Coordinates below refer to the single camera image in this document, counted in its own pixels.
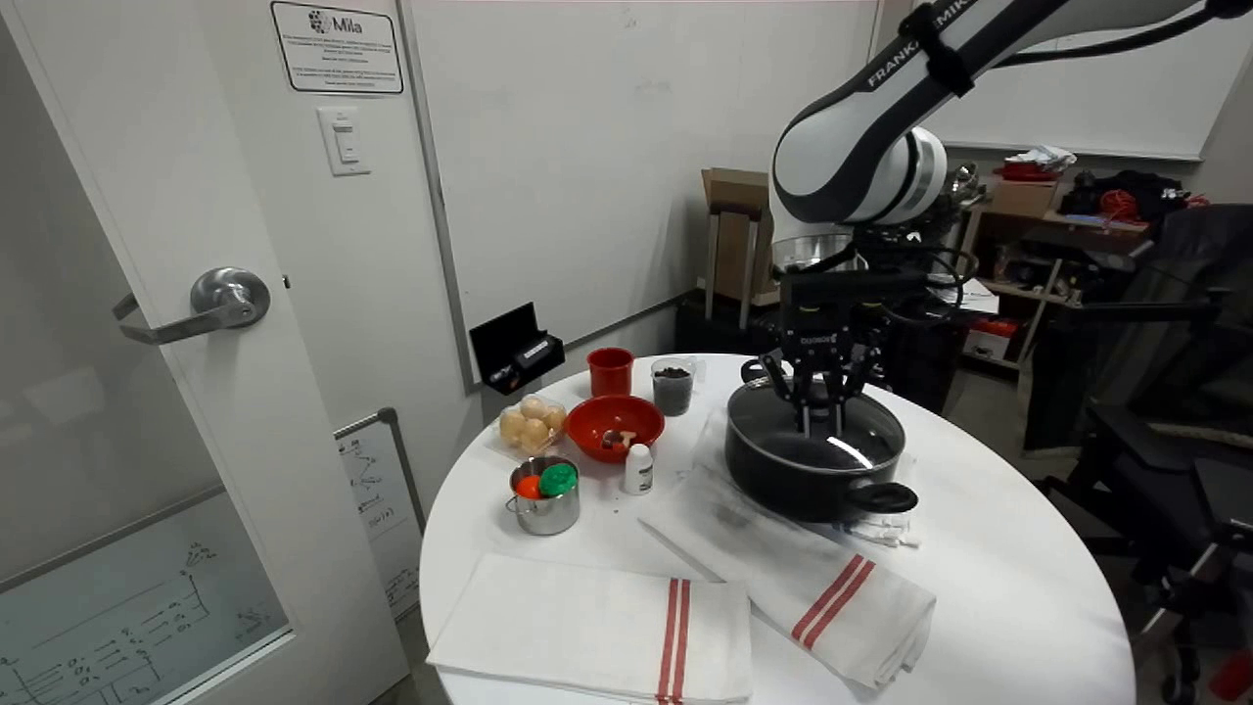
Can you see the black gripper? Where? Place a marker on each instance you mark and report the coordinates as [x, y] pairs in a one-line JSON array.
[[832, 341]]

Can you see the glass lid with black knob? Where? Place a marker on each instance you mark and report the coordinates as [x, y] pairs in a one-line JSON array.
[[863, 435]]

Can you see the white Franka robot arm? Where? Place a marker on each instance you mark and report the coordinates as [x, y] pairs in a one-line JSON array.
[[848, 158]]

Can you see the white red storage box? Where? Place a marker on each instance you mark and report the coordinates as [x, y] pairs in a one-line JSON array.
[[993, 341]]

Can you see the wooden stool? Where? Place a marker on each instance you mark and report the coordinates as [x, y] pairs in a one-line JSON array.
[[728, 260]]

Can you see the small black cup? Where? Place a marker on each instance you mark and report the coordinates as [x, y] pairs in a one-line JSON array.
[[671, 395]]

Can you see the small white bottle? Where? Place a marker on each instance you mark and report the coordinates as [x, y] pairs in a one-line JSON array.
[[641, 472]]

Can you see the wooden shelf unit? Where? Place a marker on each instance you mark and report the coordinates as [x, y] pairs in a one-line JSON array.
[[1043, 297]]

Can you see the red mug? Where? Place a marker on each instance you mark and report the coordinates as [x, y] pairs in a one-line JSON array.
[[608, 374]]

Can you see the red bowl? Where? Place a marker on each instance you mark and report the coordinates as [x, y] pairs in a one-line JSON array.
[[593, 431]]

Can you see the metal cup with coloured items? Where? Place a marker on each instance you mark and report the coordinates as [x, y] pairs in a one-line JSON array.
[[540, 516]]

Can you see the small red object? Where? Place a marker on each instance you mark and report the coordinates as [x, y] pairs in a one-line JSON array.
[[1117, 207]]

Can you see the open black case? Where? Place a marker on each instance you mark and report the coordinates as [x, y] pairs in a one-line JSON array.
[[501, 341]]

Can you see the small framed whiteboard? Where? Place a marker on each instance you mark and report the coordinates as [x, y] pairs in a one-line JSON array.
[[373, 504]]

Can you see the white door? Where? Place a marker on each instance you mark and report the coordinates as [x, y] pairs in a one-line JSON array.
[[131, 158]]

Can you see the white light switch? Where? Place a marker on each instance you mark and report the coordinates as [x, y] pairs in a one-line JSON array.
[[346, 141]]

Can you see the Mila wall sign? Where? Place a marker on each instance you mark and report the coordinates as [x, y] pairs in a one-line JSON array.
[[339, 53]]

